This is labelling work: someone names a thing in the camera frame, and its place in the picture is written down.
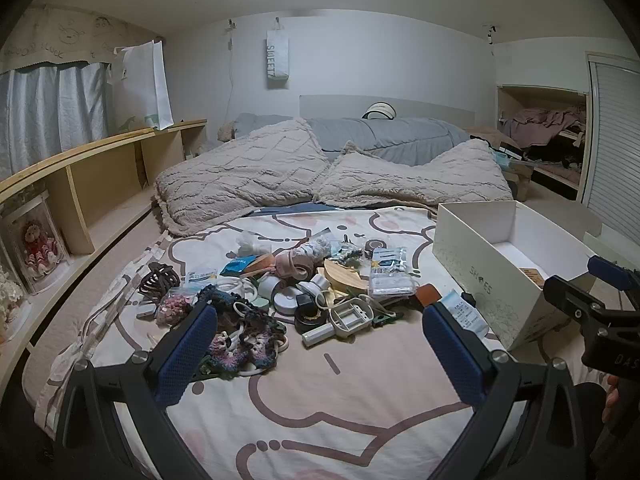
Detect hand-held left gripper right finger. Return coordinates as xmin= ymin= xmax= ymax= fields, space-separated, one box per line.
xmin=421 ymin=304 xmax=586 ymax=480

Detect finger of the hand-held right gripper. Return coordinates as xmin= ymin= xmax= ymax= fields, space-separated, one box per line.
xmin=586 ymin=255 xmax=640 ymax=293
xmin=543 ymin=274 xmax=609 ymax=322

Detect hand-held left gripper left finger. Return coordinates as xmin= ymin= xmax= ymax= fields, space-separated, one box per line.
xmin=54 ymin=302 xmax=221 ymax=480

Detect blue white sachet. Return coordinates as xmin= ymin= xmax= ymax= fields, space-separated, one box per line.
xmin=439 ymin=290 xmax=491 ymax=342

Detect brown leather pouch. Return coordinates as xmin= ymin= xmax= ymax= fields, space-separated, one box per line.
xmin=416 ymin=283 xmax=442 ymax=309

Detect multicolour crocheted piece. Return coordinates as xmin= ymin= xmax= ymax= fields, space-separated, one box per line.
xmin=197 ymin=284 xmax=288 ymax=376

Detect white shoe box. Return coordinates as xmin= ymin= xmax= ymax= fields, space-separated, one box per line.
xmin=431 ymin=200 xmax=618 ymax=352

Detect black round container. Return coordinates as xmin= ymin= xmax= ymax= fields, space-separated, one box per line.
xmin=294 ymin=307 xmax=331 ymax=333

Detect person's right hand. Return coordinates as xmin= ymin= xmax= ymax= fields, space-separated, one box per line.
xmin=604 ymin=375 xmax=622 ymax=411

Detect bag of pink beads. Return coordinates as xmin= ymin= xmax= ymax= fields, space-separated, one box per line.
xmin=156 ymin=294 xmax=197 ymax=328

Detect brown hair claw clip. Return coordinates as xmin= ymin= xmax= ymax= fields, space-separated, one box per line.
xmin=137 ymin=261 xmax=181 ymax=301

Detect clear plastic packet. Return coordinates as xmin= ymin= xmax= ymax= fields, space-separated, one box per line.
xmin=367 ymin=265 xmax=417 ymax=297

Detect blue packet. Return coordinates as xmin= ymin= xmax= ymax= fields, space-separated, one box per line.
xmin=220 ymin=256 xmax=258 ymax=278

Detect blue label zip bag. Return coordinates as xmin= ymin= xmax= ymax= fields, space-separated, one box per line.
xmin=370 ymin=247 xmax=407 ymax=268

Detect white louvered door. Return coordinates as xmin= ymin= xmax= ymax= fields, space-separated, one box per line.
xmin=582 ymin=51 xmax=640 ymax=256

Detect pile of dark clothes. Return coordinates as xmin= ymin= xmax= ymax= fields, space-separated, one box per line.
xmin=525 ymin=142 xmax=586 ymax=168

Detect white crumpled tissue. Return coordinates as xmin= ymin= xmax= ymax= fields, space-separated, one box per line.
xmin=235 ymin=230 xmax=273 ymax=258

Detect white plastic bar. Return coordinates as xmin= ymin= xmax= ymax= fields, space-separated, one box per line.
xmin=301 ymin=325 xmax=341 ymax=347

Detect green crochet trinkets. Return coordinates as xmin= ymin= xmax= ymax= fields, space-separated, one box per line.
xmin=330 ymin=242 xmax=366 ymax=266

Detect cartoon printed bedsheet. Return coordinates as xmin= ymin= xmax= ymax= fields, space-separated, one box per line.
xmin=32 ymin=205 xmax=591 ymax=480

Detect pile of pink clothes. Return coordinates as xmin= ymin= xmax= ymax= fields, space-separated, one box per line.
xmin=500 ymin=106 xmax=587 ymax=148

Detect grey knitted item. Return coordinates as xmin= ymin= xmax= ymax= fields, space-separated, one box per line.
xmin=295 ymin=232 xmax=333 ymax=263

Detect doll display case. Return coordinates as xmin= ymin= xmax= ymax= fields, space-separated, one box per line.
xmin=0 ymin=190 xmax=71 ymax=296

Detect beige fluffy pillow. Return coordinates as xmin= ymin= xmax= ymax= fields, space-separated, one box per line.
xmin=312 ymin=139 xmax=513 ymax=211
xmin=155 ymin=119 xmax=331 ymax=237

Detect flower display case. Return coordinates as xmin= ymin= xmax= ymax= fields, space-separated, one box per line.
xmin=0 ymin=265 xmax=31 ymax=341

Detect built-in closet shelf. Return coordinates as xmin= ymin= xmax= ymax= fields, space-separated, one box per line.
xmin=496 ymin=84 xmax=590 ymax=201

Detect wooden shelf unit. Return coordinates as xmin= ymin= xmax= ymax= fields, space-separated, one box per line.
xmin=0 ymin=119 xmax=208 ymax=361

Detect grey duvet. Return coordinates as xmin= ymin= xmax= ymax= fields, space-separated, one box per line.
xmin=232 ymin=112 xmax=471 ymax=167

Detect white tote bag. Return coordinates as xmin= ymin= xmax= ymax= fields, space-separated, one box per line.
xmin=107 ymin=40 xmax=175 ymax=132

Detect grey curtain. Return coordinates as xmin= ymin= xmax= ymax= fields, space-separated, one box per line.
xmin=0 ymin=62 xmax=111 ymax=181

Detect beige printed valance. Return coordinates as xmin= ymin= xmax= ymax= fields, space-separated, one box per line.
xmin=0 ymin=5 xmax=166 ymax=68

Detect grey plastic frame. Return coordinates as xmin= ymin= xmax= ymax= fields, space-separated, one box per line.
xmin=327 ymin=297 xmax=383 ymax=338

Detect white hanging cord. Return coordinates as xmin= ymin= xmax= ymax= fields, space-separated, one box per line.
xmin=222 ymin=19 xmax=238 ymax=126

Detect white hanging wall pouch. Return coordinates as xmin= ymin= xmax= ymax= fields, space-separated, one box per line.
xmin=265 ymin=17 xmax=292 ymax=91

